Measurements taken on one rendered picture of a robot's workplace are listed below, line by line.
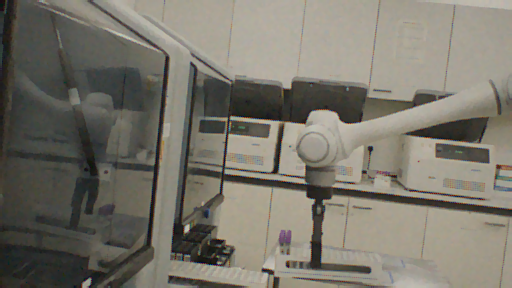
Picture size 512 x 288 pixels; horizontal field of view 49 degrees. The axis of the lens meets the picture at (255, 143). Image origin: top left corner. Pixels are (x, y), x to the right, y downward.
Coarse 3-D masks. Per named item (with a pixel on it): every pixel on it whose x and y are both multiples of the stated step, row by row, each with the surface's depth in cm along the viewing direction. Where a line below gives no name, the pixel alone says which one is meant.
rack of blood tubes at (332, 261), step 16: (288, 256) 158; (304, 256) 158; (336, 256) 160; (352, 256) 161; (368, 256) 162; (304, 272) 158; (320, 272) 158; (336, 272) 157; (352, 272) 165; (368, 272) 166
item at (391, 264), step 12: (360, 252) 214; (372, 252) 216; (264, 264) 182; (384, 264) 199; (396, 264) 202; (408, 264) 203; (420, 264) 205; (432, 264) 208; (384, 276) 183; (396, 276) 185; (408, 276) 187; (420, 276) 188; (432, 276) 190; (444, 276) 192
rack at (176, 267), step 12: (180, 264) 157; (192, 264) 157; (204, 264) 158; (168, 276) 156; (180, 276) 149; (192, 276) 148; (204, 276) 148; (216, 276) 149; (228, 276) 149; (240, 276) 151; (252, 276) 152; (264, 276) 153
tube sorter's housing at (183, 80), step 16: (144, 16) 207; (176, 32) 215; (192, 48) 205; (176, 64) 132; (176, 80) 133; (192, 80) 206; (176, 96) 133; (176, 112) 135; (176, 128) 136; (176, 144) 138; (176, 160) 140; (176, 176) 142; (176, 192) 208; (176, 208) 208; (160, 224) 134; (208, 224) 207; (160, 240) 135; (160, 256) 136; (160, 272) 137
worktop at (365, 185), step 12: (228, 168) 392; (288, 180) 377; (300, 180) 376; (336, 180) 390; (384, 192) 370; (396, 192) 369; (408, 192) 368; (420, 192) 374; (480, 204) 363; (492, 204) 363; (504, 204) 362
